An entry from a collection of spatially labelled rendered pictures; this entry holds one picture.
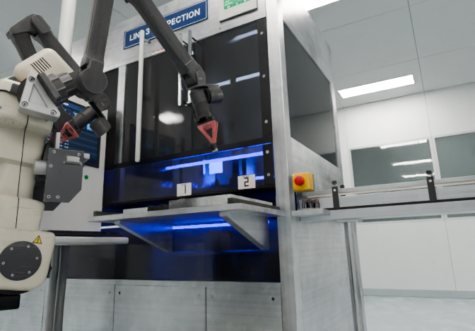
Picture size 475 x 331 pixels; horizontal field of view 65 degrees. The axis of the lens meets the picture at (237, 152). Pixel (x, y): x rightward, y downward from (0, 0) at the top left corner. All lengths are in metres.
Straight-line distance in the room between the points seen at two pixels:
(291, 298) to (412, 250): 4.60
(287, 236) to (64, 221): 1.04
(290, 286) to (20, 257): 0.94
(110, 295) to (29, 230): 0.99
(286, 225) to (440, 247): 4.62
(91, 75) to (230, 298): 1.05
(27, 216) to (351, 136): 5.63
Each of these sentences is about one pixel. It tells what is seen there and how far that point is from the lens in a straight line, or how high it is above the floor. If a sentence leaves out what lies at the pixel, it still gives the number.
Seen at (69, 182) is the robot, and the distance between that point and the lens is 1.23.
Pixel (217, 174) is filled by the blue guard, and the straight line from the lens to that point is 1.74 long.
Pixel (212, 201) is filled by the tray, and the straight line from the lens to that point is 1.29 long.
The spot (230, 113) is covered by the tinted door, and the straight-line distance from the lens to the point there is 1.79.
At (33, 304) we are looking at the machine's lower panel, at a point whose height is 0.46.
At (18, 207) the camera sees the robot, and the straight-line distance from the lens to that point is 1.22.
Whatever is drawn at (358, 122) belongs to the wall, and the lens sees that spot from 6.43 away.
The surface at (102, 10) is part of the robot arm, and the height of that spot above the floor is 1.46.
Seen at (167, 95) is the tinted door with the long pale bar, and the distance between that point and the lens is 2.06.
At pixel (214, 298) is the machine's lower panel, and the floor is 0.53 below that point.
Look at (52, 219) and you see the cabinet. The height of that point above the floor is 0.89.
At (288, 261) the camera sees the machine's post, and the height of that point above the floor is 0.68.
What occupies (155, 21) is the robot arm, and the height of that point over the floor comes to 1.49.
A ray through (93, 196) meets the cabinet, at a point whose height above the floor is 1.02.
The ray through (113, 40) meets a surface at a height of 1.99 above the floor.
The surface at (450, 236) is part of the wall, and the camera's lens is 6.05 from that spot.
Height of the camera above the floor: 0.74
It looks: 14 degrees up
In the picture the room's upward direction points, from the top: 2 degrees counter-clockwise
